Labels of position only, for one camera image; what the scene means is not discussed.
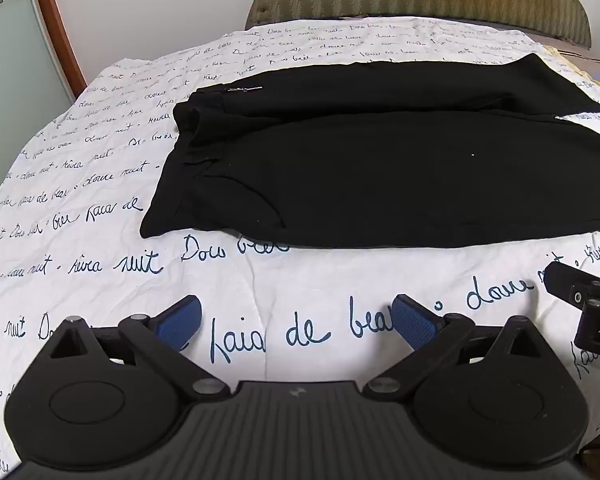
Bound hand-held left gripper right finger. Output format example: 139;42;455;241
367;293;557;402

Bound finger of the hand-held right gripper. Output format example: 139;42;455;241
543;261;600;359

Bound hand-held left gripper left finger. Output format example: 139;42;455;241
39;294;232;404

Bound black pants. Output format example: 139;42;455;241
140;52;600;251

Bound white script-printed bed sheet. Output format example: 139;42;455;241
0;16;600;477

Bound frosted glass wardrobe door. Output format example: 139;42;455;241
0;0;77;157

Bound brown wooden door frame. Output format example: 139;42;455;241
28;0;89;102

